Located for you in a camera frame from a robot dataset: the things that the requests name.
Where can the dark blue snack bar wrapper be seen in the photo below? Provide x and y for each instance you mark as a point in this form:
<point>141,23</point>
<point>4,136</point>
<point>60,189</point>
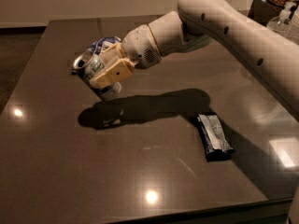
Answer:
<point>212,136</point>

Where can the blue white chip bag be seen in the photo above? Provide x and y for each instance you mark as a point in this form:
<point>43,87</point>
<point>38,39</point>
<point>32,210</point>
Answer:
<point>94,49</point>

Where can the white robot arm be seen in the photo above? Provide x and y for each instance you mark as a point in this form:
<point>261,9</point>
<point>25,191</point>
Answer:
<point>212,96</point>

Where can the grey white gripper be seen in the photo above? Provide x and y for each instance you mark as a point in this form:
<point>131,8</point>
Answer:
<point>139,46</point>

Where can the black box shelf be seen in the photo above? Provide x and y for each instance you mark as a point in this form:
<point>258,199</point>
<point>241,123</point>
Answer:
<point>262,11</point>

